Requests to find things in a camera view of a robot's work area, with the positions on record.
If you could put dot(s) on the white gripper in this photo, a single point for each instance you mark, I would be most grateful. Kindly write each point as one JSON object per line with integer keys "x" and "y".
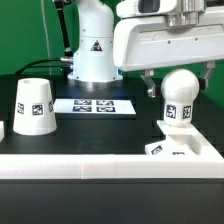
{"x": 147, "y": 43}

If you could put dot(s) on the white lamp bulb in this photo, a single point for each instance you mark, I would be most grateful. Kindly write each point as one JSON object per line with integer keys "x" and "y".
{"x": 179, "y": 88}

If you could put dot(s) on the white lamp base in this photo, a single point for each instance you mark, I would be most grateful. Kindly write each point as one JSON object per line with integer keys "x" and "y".
{"x": 179, "y": 141}

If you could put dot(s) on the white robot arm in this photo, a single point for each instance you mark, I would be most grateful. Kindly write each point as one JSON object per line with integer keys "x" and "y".
{"x": 93, "y": 62}

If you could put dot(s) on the white lamp shade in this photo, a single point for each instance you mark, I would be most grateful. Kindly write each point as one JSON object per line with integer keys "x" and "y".
{"x": 34, "y": 113}

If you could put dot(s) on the white L-shaped fence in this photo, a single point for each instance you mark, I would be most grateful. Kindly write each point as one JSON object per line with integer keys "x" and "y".
{"x": 208, "y": 164}

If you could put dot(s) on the white marker sheet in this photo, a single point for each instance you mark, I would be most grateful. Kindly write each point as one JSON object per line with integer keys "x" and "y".
{"x": 94, "y": 106}

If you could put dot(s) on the white block at left edge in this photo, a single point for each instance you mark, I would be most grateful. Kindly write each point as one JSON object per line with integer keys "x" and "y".
{"x": 1, "y": 130}

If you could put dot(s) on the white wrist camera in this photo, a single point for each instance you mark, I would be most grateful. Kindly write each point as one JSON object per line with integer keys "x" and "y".
{"x": 140, "y": 8}

